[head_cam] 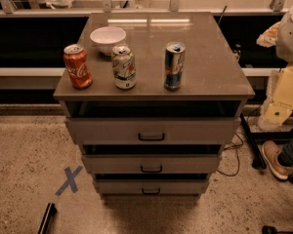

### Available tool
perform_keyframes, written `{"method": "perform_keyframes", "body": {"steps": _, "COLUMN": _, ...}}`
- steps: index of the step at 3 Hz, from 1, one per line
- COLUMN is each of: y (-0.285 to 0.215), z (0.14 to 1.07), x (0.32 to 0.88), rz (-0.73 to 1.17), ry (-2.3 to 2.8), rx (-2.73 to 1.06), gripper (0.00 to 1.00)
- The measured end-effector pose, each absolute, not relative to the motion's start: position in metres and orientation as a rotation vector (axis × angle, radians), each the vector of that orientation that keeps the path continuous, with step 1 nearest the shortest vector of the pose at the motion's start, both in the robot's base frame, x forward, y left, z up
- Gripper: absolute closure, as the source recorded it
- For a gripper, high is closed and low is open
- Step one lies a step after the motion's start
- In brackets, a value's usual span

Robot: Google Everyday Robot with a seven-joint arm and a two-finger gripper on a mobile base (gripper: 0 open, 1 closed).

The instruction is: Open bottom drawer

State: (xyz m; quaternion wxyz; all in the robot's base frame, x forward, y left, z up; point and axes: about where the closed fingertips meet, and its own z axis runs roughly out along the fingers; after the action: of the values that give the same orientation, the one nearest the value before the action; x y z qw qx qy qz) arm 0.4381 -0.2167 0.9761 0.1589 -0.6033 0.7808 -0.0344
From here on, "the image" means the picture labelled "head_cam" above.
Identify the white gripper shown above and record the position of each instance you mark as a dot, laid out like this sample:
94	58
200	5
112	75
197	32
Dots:
291	38

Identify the grey bottom drawer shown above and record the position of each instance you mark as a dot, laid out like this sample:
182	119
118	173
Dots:
150	187

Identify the grey drawer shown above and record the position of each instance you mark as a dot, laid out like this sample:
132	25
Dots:
86	131
150	164
150	187

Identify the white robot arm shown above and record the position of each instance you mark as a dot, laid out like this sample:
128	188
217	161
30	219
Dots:
279	35

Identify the grey drawer cabinet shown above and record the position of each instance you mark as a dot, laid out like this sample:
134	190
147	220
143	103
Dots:
166	98

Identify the grey top drawer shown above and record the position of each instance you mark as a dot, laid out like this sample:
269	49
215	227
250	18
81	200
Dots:
86	131

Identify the grey middle drawer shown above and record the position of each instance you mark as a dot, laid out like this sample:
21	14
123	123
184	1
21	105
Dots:
150	164

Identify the tan shoe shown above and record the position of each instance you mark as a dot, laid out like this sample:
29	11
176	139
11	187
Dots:
270	152

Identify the blue jeans leg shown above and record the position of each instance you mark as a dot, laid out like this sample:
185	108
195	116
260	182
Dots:
285	158

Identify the black table leg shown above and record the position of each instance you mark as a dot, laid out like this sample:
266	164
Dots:
258	160

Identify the blue silver energy drink can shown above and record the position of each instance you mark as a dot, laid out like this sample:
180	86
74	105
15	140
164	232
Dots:
174	63

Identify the white green soda can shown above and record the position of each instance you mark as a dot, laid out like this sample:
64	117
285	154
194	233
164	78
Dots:
123	66

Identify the white bowl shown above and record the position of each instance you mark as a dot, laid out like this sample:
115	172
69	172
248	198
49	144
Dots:
105	38

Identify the red cola can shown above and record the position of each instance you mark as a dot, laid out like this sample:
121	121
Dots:
75	60

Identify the blue tape cross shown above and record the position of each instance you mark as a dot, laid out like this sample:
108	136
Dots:
70	180

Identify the black bar on floor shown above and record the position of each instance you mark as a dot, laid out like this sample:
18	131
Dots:
50	212

